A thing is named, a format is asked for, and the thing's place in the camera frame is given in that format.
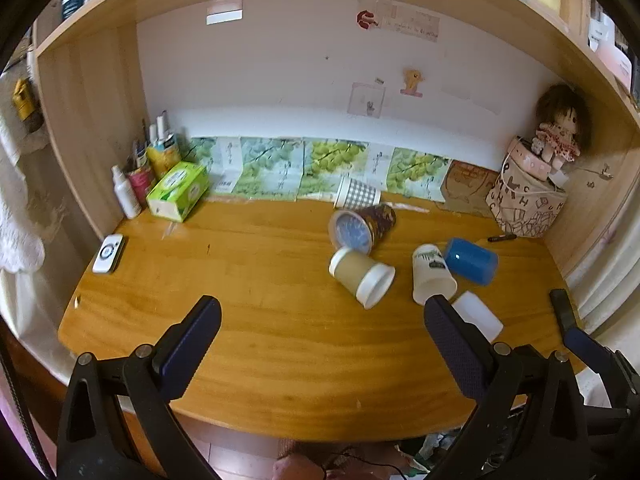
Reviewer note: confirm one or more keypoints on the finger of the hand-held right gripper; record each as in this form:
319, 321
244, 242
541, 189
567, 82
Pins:
564, 310
592, 350

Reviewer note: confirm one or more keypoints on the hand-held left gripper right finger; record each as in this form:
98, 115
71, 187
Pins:
452, 345

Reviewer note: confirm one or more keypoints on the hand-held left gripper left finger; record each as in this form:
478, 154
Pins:
187, 347

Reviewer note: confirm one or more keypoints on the white paper cup green print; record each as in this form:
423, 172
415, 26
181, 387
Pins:
431, 272

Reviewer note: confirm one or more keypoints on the translucent white plastic cup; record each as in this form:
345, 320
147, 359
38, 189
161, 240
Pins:
479, 316

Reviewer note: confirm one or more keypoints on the blue plastic cup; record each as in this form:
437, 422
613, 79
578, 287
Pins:
472, 261

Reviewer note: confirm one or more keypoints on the beige cup white rim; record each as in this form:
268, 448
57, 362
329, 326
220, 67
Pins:
361, 276

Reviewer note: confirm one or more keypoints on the dark patterned cup blue base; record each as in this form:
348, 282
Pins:
364, 227

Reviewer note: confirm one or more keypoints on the checkered paper cup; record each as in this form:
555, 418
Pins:
356, 193

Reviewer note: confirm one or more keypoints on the black pen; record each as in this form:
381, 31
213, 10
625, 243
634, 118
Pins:
501, 237

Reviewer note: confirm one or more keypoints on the patterned fabric bag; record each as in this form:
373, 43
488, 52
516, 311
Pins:
527, 202

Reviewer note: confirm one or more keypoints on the white remote control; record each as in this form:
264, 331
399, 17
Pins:
108, 254

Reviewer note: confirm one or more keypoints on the green tissue box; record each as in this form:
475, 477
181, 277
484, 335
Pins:
177, 191

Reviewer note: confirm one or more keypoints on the brown drawing paper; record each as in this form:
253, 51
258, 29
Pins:
467, 185

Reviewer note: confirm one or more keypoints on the person's leg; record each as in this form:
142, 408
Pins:
297, 466

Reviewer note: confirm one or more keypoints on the white spray bottle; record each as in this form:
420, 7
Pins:
125, 193

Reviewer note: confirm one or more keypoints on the grape print poster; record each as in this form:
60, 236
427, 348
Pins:
412, 172
210, 157
267, 165
330, 165

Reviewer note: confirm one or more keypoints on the brown-haired rag doll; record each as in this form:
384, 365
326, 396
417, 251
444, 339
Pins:
559, 127

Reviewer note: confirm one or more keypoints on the white cloth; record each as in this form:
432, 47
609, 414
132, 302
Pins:
15, 210

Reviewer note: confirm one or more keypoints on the white tube bottle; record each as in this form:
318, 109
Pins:
161, 127

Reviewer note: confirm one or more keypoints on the wooden shelf unit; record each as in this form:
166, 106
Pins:
85, 125

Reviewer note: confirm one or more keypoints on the pink white box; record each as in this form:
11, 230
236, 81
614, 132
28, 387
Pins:
617, 60

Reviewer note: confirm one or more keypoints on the small pencil drawing paper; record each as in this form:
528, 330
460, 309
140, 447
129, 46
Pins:
367, 101

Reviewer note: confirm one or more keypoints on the yellow figure sticker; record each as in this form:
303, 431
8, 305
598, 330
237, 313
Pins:
413, 80

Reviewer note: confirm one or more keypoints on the yellow box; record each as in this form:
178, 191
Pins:
23, 97

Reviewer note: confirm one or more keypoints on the taped paper note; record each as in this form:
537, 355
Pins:
407, 22

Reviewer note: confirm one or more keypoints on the white tape label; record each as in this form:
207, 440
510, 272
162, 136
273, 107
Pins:
224, 12

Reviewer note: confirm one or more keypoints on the red wall sticker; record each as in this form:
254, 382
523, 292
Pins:
366, 19

